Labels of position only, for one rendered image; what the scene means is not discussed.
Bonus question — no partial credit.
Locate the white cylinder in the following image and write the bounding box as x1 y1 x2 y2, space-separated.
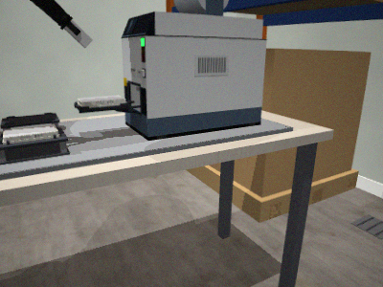
174 0 229 14

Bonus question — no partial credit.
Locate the grey base plate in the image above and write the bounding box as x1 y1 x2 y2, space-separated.
0 116 293 181

